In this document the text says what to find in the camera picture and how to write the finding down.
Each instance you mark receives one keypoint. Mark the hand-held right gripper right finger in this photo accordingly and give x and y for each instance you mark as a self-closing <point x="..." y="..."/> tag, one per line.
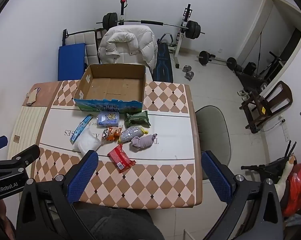
<point x="216" y="180"/>

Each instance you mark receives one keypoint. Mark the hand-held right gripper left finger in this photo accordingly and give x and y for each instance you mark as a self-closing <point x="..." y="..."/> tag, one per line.
<point x="83" y="177"/>

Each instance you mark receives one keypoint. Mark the white powder bag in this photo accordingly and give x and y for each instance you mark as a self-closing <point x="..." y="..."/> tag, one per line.
<point x="88" y="141"/>

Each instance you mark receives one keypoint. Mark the red snack packet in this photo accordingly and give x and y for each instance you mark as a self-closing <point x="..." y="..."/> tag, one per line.
<point x="120" y="158"/>

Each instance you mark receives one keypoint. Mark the long blue strip packet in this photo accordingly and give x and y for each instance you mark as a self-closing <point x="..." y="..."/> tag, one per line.
<point x="79" y="130"/>

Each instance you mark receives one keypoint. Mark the orange snack packet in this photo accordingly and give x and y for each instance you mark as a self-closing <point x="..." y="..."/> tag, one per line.
<point x="110" y="135"/>

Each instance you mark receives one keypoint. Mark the silver scrubber packet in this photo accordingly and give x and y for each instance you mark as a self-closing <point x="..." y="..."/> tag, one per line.
<point x="130" y="135"/>

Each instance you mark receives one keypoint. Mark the light blue tissue packet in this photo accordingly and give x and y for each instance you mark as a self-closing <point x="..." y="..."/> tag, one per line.
<point x="108" y="118"/>

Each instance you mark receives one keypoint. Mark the purple socks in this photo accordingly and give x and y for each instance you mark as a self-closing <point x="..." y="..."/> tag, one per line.
<point x="141" y="142"/>

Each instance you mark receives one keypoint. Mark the green packet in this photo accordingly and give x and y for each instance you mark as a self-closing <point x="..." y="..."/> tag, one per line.
<point x="136" y="119"/>

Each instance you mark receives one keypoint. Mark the cardboard box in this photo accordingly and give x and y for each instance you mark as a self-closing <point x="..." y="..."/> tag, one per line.
<point x="110" y="87"/>

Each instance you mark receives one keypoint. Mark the small brown tag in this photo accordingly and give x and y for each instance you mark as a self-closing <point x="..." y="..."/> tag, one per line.
<point x="17" y="139"/>

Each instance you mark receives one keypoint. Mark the grey round chair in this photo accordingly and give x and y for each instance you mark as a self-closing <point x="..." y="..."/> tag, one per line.
<point x="213" y="130"/>

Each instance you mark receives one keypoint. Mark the black scooter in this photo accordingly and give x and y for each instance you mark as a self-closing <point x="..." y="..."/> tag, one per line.
<point x="270" y="167"/>

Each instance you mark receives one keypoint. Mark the checkered printed tablecloth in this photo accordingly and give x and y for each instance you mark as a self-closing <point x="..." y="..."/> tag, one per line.
<point x="140" y="187"/>

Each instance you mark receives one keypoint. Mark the flat cardboard piece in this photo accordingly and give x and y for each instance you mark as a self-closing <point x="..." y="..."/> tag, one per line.
<point x="32" y="96"/>

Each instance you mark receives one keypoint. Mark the person's dark trousers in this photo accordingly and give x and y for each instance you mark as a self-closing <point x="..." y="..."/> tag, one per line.
<point x="120" y="225"/>

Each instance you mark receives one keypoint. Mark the white plush toy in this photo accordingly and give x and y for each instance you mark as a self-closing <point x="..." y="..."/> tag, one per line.
<point x="285" y="177"/>

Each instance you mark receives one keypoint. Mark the red plastic bag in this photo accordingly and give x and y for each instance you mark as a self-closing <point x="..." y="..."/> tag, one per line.
<point x="298" y="187"/>

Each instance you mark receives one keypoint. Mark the white slipper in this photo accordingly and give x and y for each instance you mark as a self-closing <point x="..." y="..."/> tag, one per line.
<point x="243" y="93"/>

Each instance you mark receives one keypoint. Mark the blue folded mat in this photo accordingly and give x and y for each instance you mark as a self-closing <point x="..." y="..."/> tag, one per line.
<point x="71" y="62"/>

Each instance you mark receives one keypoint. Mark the dark wooden chair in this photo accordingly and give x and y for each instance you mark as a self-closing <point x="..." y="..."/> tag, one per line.
<point x="278" y="97"/>

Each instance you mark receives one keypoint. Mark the black exercise machine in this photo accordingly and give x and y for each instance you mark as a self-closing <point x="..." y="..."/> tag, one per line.
<point x="250" y="82"/>

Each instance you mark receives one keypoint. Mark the small metal dumbbell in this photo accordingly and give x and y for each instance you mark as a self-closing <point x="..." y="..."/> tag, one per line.
<point x="189" y="75"/>
<point x="186" y="68"/>

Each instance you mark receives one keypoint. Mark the short barbell with black plates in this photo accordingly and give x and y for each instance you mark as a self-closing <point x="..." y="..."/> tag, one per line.
<point x="204" y="57"/>

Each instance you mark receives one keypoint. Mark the black weight bench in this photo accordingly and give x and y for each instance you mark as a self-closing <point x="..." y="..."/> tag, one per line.
<point x="163" y="65"/>

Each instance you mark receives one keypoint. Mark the beige quilted cushion panel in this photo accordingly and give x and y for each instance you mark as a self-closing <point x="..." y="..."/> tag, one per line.
<point x="83" y="40"/>

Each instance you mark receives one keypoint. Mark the white puffer jacket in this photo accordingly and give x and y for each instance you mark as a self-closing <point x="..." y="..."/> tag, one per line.
<point x="125" y="42"/>

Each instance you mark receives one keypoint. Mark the long barbell with black plates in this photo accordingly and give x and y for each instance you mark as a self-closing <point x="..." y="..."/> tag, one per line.
<point x="109" y="21"/>

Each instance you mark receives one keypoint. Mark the white door frame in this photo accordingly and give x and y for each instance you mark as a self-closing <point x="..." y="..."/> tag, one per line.
<point x="260" y="22"/>

